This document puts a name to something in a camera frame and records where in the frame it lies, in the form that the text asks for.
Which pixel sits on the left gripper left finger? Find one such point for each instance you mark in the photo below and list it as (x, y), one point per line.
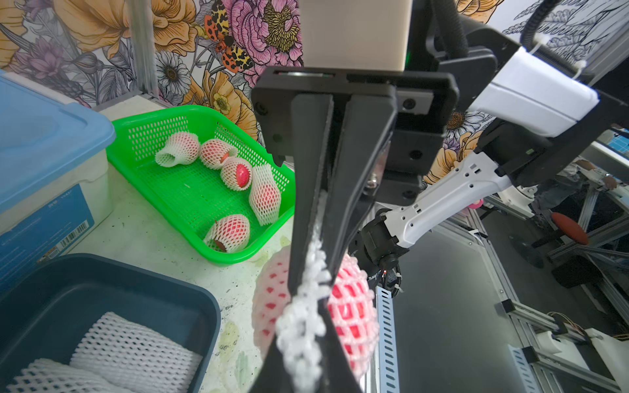
(273, 378)

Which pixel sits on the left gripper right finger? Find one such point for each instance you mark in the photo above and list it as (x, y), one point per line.
(337, 375)

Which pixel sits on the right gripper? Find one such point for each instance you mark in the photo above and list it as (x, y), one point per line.
(301, 110)

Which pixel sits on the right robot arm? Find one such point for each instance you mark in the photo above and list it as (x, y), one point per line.
(382, 157)

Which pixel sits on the netted apple in basket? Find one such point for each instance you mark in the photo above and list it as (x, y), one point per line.
(236, 174)
(181, 148)
(265, 197)
(214, 152)

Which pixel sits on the bright green perforated basket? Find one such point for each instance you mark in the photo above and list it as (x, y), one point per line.
(192, 197)

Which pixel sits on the dark teal plastic tray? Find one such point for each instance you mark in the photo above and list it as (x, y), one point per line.
(46, 314)

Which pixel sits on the blue lidded storage box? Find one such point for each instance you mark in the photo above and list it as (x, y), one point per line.
(54, 175)

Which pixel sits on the aluminium front rail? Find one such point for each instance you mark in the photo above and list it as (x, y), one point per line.
(383, 374)

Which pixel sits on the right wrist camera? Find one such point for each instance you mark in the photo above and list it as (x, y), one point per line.
(355, 35)

